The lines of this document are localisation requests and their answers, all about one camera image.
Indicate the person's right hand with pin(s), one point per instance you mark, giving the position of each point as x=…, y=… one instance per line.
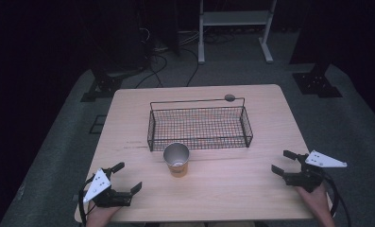
x=314, y=201

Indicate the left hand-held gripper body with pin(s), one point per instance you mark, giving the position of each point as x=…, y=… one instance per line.
x=97, y=186

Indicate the person's left hand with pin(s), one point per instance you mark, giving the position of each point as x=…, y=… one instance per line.
x=99, y=216

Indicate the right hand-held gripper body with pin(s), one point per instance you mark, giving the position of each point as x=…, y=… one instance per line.
x=308, y=178

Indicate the black stand base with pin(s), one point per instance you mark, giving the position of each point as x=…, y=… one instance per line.
x=315, y=83
x=105, y=85

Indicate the black square floor frame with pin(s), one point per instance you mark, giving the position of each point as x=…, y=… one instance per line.
x=93, y=125

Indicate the orange paper cup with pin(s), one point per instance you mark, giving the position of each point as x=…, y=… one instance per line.
x=176, y=159

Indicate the white metal stand frame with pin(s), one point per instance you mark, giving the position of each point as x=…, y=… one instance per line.
x=232, y=18

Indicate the grey round tag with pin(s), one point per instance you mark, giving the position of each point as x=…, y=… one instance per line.
x=230, y=97

